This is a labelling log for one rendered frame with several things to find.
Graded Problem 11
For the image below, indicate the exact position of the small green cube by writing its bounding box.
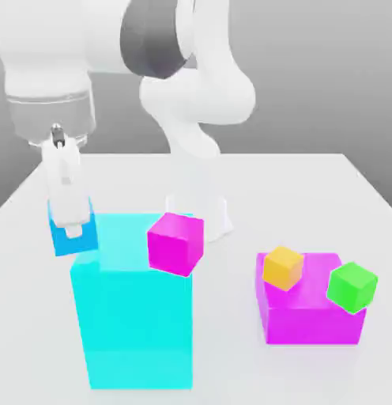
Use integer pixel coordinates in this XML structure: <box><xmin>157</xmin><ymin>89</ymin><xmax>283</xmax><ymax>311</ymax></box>
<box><xmin>326</xmin><ymin>261</ymin><xmax>379</xmax><ymax>316</ymax></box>

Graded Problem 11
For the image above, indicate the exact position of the small blue cube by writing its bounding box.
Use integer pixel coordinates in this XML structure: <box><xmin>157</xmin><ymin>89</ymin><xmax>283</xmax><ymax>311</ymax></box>
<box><xmin>47</xmin><ymin>197</ymin><xmax>100</xmax><ymax>258</ymax></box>

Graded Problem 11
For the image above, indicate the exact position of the large magenta box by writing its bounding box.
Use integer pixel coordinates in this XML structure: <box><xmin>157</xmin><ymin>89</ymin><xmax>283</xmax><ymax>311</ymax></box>
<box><xmin>254</xmin><ymin>252</ymin><xmax>368</xmax><ymax>346</ymax></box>

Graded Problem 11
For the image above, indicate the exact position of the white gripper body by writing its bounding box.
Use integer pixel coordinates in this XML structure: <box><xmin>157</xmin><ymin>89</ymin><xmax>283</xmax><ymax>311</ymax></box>
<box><xmin>40</xmin><ymin>138</ymin><xmax>92</xmax><ymax>228</ymax></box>

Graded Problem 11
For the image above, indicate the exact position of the small magenta cube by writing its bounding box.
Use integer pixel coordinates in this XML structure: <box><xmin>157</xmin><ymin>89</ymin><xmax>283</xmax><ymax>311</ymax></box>
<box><xmin>146</xmin><ymin>211</ymin><xmax>205</xmax><ymax>278</ymax></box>

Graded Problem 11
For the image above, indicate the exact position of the small orange cube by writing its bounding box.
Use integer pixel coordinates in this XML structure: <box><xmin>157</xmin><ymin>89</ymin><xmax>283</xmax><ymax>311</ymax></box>
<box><xmin>262</xmin><ymin>245</ymin><xmax>305</xmax><ymax>293</ymax></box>

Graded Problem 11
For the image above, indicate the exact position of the large cyan box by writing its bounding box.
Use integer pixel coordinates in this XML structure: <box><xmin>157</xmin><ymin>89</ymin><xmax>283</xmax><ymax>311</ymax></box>
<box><xmin>69</xmin><ymin>212</ymin><xmax>194</xmax><ymax>391</ymax></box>

